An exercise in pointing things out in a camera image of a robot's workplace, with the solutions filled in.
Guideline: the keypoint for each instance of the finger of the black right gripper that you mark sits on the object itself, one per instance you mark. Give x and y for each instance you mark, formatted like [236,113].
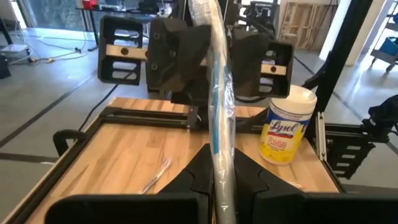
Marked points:
[248,62]
[174,56]

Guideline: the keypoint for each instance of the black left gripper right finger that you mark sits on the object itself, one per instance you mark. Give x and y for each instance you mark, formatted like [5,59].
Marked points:
[258,199]

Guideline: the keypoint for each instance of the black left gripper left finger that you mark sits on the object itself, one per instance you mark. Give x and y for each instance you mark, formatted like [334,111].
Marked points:
[199,180]

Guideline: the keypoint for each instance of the clear plastic packaging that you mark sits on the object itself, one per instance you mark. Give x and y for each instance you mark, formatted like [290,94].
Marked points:
[155,179]

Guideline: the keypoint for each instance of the blue toothbrush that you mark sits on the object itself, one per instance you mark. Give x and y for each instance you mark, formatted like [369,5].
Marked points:
[222,130]

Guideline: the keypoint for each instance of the black background robot arm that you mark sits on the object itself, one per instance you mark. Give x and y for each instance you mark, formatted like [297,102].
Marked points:
[382,115]

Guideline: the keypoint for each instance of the small red box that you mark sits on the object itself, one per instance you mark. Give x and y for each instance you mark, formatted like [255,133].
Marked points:
[90,3]

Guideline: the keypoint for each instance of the yellow Lysol wipes canister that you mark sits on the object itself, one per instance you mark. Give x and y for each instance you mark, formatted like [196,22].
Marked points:
[286,133]

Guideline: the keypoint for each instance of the grey aluminium bars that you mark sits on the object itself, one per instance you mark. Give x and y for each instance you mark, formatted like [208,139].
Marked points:
[320,137]

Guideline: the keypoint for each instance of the black drawer cabinet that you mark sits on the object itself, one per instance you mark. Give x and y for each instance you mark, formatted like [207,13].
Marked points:
[351,149]

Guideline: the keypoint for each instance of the shelf with blue bins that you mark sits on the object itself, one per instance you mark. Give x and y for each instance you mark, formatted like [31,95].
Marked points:
[388,46]

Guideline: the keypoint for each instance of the wooden pallet frame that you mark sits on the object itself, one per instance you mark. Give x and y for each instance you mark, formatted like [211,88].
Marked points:
[304,25]

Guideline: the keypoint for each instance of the glass window wall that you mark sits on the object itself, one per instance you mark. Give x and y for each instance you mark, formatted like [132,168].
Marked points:
[53,12]

